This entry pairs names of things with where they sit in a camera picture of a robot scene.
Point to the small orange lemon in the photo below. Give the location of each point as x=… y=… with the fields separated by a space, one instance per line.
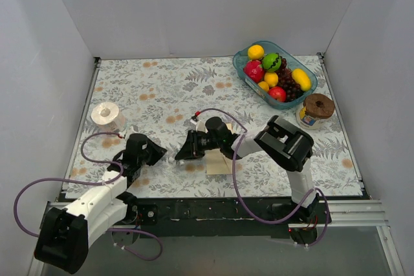
x=264 y=85

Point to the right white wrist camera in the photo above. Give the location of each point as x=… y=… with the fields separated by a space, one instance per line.
x=196 y=121

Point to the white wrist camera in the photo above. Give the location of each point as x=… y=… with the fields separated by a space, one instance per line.
x=131 y=130
x=196 y=121

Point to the red strawberry toy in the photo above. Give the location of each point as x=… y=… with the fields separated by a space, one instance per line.
x=254 y=70

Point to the white labelled jar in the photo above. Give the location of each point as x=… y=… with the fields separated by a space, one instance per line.
x=306 y=121

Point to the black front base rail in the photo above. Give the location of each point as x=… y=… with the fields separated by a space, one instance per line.
x=208 y=217

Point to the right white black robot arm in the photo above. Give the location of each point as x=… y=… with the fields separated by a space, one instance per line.
x=288 y=146

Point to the yellow mango toy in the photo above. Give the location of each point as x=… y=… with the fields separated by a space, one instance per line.
x=302 y=79

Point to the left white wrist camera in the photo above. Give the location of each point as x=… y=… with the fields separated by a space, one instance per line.
x=131 y=130

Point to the green watermelon toy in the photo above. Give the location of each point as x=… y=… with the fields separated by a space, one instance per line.
x=271 y=62

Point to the small yellow lemon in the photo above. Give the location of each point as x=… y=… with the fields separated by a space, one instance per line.
x=271 y=78

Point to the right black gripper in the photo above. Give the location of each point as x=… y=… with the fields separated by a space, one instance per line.
x=194 y=143

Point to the white toilet paper roll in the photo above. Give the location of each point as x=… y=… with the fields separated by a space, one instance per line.
x=108 y=117

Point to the beige paper envelope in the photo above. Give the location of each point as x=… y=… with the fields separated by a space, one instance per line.
x=217 y=163

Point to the red apple toy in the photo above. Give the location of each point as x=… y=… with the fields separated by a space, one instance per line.
x=278 y=94

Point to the floral patterned table mat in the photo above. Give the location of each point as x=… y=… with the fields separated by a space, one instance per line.
x=159 y=96

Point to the dark purple grapes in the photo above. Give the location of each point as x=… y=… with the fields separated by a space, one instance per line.
x=286 y=82

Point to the aluminium frame profile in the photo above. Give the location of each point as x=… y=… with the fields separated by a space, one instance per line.
x=38 y=268

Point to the yellow orange fruit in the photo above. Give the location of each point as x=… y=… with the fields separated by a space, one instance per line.
x=255 y=52

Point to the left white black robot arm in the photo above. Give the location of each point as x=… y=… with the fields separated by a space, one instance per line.
x=67 y=234

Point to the teal plastic fruit basket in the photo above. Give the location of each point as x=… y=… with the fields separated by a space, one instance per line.
x=240 y=60

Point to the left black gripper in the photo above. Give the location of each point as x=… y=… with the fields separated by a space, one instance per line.
x=147 y=152

